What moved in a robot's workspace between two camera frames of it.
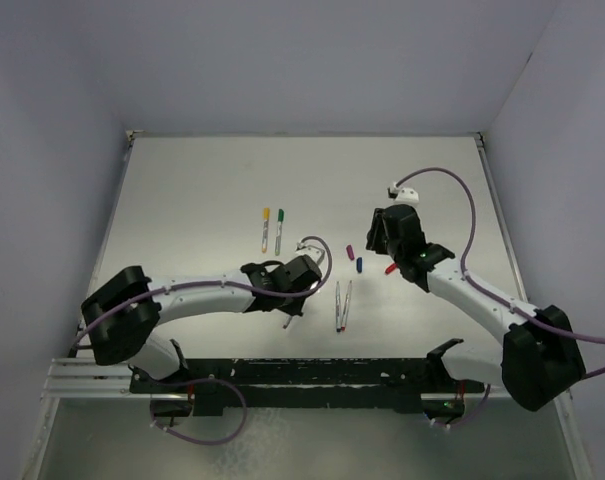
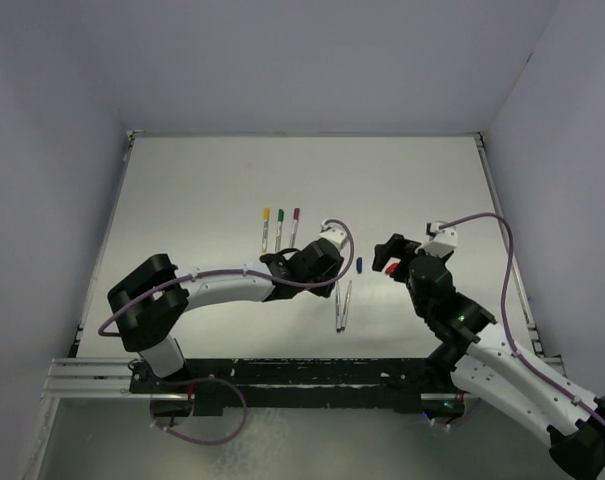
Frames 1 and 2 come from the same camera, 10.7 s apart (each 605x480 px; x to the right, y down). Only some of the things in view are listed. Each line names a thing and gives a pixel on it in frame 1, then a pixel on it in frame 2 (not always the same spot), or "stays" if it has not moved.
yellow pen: [266, 215] stays
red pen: [344, 318] stays
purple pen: [287, 323] → [295, 226]
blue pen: [338, 308] stays
